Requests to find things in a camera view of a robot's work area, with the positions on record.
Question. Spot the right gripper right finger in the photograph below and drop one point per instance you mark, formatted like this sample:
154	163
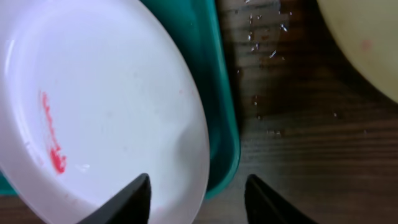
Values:
265	206

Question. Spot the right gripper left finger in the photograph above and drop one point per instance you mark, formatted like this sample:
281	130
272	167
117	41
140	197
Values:
131	205

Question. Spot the white plate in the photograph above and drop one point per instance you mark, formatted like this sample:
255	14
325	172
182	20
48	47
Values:
93	94

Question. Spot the yellow-green rimmed plate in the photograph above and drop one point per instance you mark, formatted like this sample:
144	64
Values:
366	33

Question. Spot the teal plastic tray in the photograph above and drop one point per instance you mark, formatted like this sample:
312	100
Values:
193	27

